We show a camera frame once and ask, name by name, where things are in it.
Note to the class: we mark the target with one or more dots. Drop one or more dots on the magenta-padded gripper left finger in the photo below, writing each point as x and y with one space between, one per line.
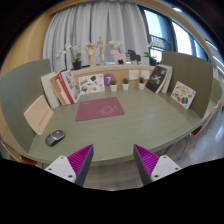
68 165

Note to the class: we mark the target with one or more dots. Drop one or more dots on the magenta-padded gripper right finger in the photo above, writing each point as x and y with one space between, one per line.
156 165

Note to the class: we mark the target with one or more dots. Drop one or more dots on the grey computer mouse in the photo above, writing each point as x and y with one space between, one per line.
55 137

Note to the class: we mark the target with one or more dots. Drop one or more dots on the dusty pink mouse pad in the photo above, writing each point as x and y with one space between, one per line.
100 109

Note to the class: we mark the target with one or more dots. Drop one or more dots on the wooden chair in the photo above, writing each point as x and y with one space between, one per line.
201 126
11 152

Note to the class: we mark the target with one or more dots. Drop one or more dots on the beige paperback book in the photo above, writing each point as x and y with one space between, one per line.
38 115

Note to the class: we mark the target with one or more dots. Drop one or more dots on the colourful sticker card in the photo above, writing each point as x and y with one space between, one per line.
183 95

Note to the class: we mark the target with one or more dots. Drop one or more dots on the red book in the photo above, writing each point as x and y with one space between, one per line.
63 88

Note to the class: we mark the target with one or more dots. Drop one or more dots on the tan kraft book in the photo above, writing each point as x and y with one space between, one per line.
57 87

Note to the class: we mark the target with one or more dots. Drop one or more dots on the white photo-cover book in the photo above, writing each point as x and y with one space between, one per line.
71 85

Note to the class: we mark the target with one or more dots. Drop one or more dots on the small plant in white pot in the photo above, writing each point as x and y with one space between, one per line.
125 86
142 85
113 87

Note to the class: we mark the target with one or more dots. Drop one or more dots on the thick white book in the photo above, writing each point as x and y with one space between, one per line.
46 87

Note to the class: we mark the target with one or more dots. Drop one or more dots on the white sticker sheet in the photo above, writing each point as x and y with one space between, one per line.
91 84

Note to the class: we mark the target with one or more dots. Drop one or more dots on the black-cover book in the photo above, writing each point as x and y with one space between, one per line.
156 79

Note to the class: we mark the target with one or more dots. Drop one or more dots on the white large book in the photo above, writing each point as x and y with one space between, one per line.
169 78

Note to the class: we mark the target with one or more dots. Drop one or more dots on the green desk partition panel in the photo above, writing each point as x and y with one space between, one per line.
16 90
190 70

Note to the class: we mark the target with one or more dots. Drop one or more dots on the purple round number sign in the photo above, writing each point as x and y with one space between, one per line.
108 80

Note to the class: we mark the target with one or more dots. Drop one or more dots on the light wooden desk shelf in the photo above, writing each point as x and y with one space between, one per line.
121 74

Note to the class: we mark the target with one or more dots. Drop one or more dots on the white orchid in black pot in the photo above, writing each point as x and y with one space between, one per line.
77 64
152 61

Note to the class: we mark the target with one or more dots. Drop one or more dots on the black wooden horse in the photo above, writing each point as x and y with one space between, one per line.
133 56

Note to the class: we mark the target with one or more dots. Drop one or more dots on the pink wooden horse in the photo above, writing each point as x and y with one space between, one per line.
119 57

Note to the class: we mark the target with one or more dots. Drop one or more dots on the wooden hand model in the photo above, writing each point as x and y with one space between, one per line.
91 53

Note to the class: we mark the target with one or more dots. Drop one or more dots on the wooden mannequin figure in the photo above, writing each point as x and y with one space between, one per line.
101 48

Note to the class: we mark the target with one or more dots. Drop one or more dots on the white orchid plant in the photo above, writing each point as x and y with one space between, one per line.
115 44

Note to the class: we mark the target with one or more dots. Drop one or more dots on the light grey curtain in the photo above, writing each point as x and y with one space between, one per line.
76 26

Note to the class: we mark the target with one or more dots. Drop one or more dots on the dark-framed window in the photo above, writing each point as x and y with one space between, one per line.
156 23

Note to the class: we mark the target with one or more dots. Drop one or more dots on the white wall socket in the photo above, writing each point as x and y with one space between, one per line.
145 74
133 74

